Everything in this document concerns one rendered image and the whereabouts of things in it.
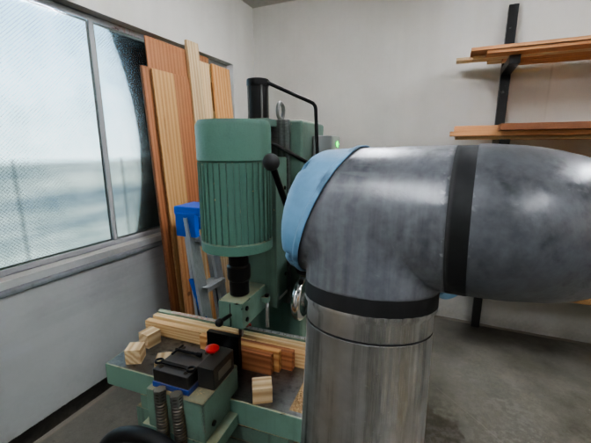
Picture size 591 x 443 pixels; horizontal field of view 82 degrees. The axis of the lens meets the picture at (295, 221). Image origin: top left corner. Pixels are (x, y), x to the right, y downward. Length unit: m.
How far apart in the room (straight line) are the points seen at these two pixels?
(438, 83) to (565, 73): 0.79
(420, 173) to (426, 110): 2.77
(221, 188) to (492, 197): 0.61
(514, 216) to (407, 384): 0.15
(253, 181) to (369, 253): 0.54
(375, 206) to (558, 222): 0.11
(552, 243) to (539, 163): 0.05
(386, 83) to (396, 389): 2.89
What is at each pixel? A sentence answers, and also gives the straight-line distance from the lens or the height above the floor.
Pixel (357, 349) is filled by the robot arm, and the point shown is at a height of 1.29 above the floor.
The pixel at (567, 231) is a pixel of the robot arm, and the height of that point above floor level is 1.39.
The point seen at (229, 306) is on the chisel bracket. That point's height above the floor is 1.06.
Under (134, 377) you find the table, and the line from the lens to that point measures 1.02.
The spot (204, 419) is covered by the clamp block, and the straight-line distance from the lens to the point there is 0.79.
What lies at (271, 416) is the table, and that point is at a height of 0.89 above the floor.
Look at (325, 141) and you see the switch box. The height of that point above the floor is 1.46.
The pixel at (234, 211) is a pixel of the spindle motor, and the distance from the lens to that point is 0.76.
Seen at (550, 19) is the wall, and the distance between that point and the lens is 3.16.
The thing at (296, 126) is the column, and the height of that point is 1.50.
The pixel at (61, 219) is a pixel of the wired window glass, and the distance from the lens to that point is 2.17.
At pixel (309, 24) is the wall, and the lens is 3.40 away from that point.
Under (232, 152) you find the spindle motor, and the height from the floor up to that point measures 1.43.
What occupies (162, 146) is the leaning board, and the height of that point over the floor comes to 1.45.
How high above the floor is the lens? 1.44
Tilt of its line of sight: 12 degrees down
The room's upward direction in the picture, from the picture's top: straight up
